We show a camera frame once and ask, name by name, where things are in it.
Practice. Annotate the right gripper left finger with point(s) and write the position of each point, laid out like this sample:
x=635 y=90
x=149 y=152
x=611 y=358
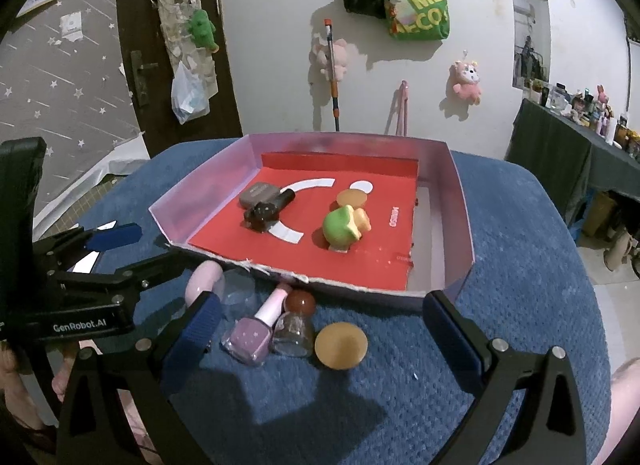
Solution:
x=196 y=330

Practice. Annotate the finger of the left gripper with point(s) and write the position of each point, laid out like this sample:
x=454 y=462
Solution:
x=157 y=270
x=117 y=236

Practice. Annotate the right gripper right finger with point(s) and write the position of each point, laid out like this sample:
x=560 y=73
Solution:
x=463 y=345

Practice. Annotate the pink oval case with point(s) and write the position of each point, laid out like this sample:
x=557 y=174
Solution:
x=207 y=277

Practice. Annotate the black nail polish bottle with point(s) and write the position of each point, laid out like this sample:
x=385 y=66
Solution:
x=266 y=213

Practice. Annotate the glass bottle brown ball cap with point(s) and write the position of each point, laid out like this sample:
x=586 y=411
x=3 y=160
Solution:
x=293 y=334

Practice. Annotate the large orange round puck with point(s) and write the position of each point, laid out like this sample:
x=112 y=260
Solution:
x=341 y=346

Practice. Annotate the green yellow toy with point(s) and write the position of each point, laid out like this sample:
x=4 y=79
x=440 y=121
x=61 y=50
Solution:
x=344 y=226

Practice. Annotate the person left hand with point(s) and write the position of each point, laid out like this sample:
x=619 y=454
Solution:
x=24 y=398

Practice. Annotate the purple nail polish bottle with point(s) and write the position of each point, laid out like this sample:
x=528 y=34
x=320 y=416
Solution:
x=249 y=339

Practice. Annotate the clear round glass lens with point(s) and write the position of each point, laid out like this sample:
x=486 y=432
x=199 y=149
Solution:
x=236 y=289

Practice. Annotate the grey square earbud case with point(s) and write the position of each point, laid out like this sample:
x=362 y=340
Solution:
x=258 y=192

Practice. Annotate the white plastic bag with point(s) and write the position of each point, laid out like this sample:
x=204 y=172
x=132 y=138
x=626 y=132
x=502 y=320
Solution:
x=188 y=95

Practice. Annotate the pink cardboard box tray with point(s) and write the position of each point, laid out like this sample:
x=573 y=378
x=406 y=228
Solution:
x=442 y=251

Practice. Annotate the red paper liner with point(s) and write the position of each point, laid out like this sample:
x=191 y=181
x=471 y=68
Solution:
x=380 y=260

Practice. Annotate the dark wooden door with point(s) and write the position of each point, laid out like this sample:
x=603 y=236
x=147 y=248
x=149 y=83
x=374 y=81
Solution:
x=156 y=38

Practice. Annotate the small orange round puck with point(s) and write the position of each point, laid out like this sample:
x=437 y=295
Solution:
x=352 y=197

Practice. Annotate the green plush toy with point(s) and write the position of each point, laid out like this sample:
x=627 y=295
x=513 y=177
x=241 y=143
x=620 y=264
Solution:
x=202 y=31

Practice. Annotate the dark cloth covered table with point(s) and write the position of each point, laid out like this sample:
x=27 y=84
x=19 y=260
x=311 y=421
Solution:
x=568 y=159

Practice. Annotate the clear hanging organizer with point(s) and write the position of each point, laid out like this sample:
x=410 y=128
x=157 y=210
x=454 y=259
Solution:
x=174 y=18

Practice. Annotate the pink plush toy left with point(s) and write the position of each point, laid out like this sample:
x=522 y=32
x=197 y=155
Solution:
x=320 y=53

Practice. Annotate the pink plush toy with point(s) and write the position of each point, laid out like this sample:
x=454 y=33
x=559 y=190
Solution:
x=320 y=53
x=464 y=82

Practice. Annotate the pink plush toy right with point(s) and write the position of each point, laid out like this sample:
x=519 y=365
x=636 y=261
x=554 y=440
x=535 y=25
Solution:
x=464 y=82

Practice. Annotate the green tote bag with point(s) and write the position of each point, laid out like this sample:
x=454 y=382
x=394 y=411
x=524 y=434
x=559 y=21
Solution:
x=418 y=20

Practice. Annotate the orange grey mop handle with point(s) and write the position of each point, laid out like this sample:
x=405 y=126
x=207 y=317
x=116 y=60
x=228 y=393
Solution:
x=332 y=74

